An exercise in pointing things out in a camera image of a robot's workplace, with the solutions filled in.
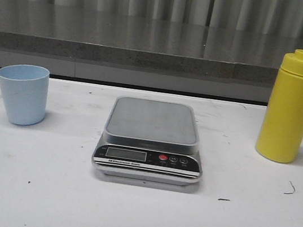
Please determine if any light blue plastic cup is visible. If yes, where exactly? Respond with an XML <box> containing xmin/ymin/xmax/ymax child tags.
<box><xmin>0</xmin><ymin>64</ymin><xmax>50</xmax><ymax>126</ymax></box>

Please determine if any yellow squeeze bottle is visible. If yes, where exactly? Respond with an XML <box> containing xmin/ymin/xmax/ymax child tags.
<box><xmin>255</xmin><ymin>49</ymin><xmax>303</xmax><ymax>163</ymax></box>

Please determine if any silver digital kitchen scale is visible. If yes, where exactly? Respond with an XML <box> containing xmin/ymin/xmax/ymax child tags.
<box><xmin>91</xmin><ymin>96</ymin><xmax>203</xmax><ymax>187</ymax></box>

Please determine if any stainless steel back counter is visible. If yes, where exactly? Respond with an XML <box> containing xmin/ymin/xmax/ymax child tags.
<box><xmin>0</xmin><ymin>0</ymin><xmax>303</xmax><ymax>104</ymax></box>

